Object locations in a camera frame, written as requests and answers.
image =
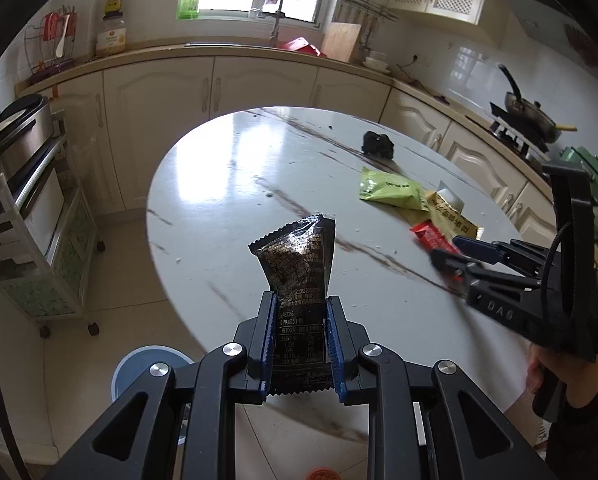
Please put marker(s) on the dark brown snack wrapper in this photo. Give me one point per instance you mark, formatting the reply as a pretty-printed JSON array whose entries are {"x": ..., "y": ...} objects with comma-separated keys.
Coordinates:
[{"x": 296, "y": 260}]

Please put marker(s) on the black rice cooker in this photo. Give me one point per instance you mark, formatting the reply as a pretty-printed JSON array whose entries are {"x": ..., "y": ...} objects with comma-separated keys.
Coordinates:
[{"x": 25, "y": 127}]

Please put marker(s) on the round white marble table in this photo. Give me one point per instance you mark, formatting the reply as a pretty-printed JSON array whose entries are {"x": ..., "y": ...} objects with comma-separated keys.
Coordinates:
[{"x": 241, "y": 176}]

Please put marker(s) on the blue plastic trash bin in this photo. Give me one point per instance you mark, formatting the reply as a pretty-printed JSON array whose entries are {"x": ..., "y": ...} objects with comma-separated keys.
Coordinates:
[{"x": 140, "y": 359}]

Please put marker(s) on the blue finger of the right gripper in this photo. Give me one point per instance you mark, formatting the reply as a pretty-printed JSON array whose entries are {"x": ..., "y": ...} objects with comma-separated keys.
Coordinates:
[{"x": 484, "y": 248}]

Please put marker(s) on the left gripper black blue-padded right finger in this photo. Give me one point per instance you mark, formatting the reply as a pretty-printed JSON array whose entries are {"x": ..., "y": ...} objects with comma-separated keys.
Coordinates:
[{"x": 425, "y": 422}]

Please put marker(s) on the crumpled black trash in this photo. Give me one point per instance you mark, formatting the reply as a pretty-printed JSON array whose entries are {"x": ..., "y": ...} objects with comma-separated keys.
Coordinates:
[{"x": 378, "y": 145}]

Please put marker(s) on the gas stove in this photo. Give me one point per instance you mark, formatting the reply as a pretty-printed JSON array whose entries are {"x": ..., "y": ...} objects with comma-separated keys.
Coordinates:
[{"x": 510, "y": 137}]

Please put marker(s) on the white bowls stack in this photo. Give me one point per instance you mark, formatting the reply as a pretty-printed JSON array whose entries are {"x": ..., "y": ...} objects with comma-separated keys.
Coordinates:
[{"x": 377, "y": 61}]

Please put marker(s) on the red snack wrapper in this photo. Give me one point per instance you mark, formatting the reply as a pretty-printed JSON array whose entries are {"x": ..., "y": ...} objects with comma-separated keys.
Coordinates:
[{"x": 430, "y": 237}]

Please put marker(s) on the green kettle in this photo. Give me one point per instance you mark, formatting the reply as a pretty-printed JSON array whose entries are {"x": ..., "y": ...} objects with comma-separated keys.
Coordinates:
[{"x": 587, "y": 161}]

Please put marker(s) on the green bottle on windowsill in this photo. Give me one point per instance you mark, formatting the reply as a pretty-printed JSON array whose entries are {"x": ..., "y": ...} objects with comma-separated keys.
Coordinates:
[{"x": 187, "y": 10}]

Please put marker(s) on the clear jar yellow label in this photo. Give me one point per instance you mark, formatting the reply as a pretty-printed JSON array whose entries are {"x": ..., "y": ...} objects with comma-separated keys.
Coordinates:
[{"x": 111, "y": 36}]

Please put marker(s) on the white rolling storage cart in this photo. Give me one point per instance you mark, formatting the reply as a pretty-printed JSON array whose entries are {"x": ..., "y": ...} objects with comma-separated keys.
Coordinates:
[{"x": 48, "y": 235}]

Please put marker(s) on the wooden cutting board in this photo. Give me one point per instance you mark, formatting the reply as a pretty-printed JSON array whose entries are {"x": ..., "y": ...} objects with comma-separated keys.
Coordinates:
[{"x": 340, "y": 41}]

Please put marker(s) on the red basin in sink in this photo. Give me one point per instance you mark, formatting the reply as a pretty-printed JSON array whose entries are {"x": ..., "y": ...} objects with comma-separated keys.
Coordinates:
[{"x": 303, "y": 46}]

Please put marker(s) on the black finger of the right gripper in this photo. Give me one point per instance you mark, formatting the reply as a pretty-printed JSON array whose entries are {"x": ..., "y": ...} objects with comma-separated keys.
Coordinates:
[{"x": 504, "y": 272}]

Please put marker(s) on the yellow snack packet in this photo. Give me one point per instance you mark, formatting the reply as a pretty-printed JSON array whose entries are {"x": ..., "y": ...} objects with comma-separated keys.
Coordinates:
[{"x": 446, "y": 214}]

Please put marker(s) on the person's right hand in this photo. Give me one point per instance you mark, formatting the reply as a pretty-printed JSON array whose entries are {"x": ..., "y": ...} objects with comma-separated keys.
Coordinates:
[{"x": 579, "y": 376}]

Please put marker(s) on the black frying pan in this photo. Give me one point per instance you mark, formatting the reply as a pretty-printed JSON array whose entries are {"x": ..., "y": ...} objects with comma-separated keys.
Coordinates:
[{"x": 526, "y": 116}]

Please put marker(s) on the wall utensil rail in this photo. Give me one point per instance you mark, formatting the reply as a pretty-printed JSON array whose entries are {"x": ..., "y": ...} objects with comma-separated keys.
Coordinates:
[{"x": 366, "y": 13}]

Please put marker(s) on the light green snack packet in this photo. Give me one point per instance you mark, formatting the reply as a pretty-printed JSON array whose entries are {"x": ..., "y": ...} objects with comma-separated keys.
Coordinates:
[{"x": 392, "y": 189}]

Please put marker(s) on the cream lower kitchen cabinets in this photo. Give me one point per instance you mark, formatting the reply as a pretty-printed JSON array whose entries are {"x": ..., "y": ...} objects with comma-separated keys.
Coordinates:
[{"x": 125, "y": 112}]

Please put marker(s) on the wire utensil rack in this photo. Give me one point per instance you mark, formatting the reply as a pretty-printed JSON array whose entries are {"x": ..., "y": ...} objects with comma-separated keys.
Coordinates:
[{"x": 49, "y": 44}]

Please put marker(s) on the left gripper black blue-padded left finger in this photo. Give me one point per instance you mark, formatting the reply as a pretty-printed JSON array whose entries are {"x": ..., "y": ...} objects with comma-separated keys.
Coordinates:
[{"x": 180, "y": 417}]

